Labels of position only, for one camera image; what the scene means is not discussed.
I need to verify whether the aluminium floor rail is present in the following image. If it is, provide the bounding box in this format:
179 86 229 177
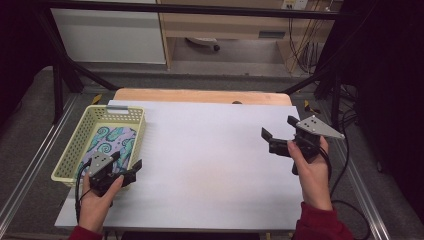
318 99 392 240
0 94 80 231

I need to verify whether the white cabinet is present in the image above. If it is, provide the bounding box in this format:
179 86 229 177
49 0 167 65

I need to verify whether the wooden table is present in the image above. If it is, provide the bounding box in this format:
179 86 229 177
113 87 293 107

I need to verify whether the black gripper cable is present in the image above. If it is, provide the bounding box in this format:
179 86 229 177
74 159 93 225
316 144 334 188

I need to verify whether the black horizontal frame bar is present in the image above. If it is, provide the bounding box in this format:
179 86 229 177
43 0 346 21

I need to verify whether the white power strip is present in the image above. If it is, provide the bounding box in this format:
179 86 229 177
281 0 309 11

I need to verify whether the white table mat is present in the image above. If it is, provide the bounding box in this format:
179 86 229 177
54 99 338 233

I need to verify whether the pale yellow perforated plastic basket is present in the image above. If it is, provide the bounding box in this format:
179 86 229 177
50 104 147 188

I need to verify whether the person's right hand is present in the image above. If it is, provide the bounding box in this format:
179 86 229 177
286 135 334 212

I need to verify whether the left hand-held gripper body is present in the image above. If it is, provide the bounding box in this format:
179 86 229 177
87 151 138 198

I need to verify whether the bundle of hanging cables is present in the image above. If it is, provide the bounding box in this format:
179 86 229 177
287 18 327 75

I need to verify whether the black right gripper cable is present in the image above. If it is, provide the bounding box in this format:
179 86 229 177
316 144 334 188

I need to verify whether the black cable on floor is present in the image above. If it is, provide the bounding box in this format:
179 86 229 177
328 108 372 240

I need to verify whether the light wooden desk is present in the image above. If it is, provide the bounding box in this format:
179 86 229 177
156 0 344 72

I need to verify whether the purple seahorse print cloth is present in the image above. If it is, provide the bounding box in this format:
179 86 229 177
77 125 138 178

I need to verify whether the office chair base with caster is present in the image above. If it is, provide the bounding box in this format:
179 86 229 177
184 36 221 52

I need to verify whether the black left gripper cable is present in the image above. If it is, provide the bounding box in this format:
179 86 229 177
74 159 93 225

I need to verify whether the person's left hand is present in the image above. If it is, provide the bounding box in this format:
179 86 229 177
77 173 125 234

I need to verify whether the black diagonal frame strut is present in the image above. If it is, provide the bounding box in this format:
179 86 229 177
281 71 335 96
36 9 120 92

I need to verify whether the black upright frame post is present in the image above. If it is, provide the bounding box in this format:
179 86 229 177
331 73 343 133
52 63 65 125

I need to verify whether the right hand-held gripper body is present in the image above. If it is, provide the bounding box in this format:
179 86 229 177
268 114 346 176

